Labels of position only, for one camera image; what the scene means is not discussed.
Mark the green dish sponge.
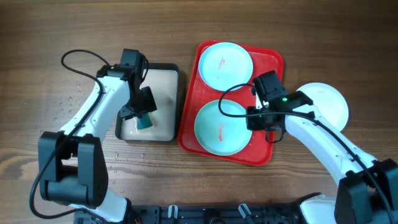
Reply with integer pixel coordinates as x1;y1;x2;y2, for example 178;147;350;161
136;113;153;130

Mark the light blue plate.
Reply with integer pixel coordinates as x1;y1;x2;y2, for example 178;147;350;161
194;100;252;156
198;42;254;91

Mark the white plate bottom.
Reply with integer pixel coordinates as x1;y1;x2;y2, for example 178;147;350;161
297;83;349;131

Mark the light blue plate top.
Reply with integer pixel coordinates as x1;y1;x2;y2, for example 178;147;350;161
198;42;254;91

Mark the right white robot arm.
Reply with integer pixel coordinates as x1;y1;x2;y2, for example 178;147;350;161
246;71;397;223

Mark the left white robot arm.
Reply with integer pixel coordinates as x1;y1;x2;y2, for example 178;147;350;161
29;49;157;223

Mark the black rectangular water tray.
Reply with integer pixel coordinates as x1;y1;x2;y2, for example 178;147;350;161
115;63;179;142

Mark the red plastic tray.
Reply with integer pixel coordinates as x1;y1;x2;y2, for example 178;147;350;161
177;40;284;166

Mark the right black cable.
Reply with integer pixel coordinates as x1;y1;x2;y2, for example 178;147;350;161
218;83;396;224

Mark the black cable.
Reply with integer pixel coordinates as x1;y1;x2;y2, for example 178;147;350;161
29;49;111;220
218;83;396;224

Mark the left black cable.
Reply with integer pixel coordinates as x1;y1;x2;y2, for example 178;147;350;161
29;49;111;220

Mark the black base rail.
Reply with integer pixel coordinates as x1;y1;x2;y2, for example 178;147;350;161
126;203;305;224

